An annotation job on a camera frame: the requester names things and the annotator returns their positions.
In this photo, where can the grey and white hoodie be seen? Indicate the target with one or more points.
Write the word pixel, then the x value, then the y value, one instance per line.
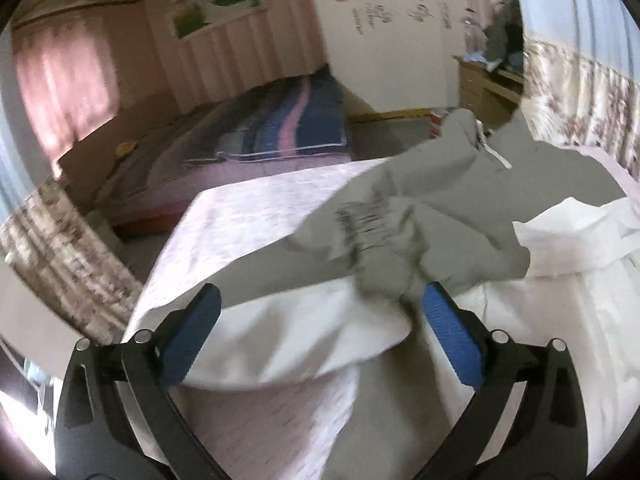
pixel 450 200

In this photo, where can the green landscape wall painting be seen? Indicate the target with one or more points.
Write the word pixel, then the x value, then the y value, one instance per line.
pixel 215 2

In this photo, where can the small yellow object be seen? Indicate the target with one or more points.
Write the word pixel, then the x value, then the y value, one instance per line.
pixel 124 148

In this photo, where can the low brown wooden bed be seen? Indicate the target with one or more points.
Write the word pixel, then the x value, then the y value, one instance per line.
pixel 145 180

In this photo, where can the blue curtain with floral hem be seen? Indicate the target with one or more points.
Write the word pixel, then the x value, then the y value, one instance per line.
pixel 580 85
pixel 55 260

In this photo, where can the pile of clothes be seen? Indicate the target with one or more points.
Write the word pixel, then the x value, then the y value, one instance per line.
pixel 502 35

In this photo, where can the bed with pink floral sheet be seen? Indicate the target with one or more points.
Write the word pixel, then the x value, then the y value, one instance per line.
pixel 240 230

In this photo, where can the wooden desk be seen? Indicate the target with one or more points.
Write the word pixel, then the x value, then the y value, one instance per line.
pixel 487 92

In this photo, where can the black script wall decal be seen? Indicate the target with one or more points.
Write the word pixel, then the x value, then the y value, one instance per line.
pixel 395 14

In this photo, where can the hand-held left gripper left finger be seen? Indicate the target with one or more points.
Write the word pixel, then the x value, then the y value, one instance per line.
pixel 192 332

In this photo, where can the red can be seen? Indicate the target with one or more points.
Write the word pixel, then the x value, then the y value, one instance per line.
pixel 436 122

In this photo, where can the striped blue pink quilt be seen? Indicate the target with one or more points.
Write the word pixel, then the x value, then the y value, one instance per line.
pixel 290 115

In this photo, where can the pink window curtain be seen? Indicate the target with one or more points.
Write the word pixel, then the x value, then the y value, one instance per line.
pixel 65 85

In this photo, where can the yellow black floor strip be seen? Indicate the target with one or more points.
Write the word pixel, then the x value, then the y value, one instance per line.
pixel 390 114

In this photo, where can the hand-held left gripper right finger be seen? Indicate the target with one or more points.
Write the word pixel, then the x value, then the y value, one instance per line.
pixel 450 335

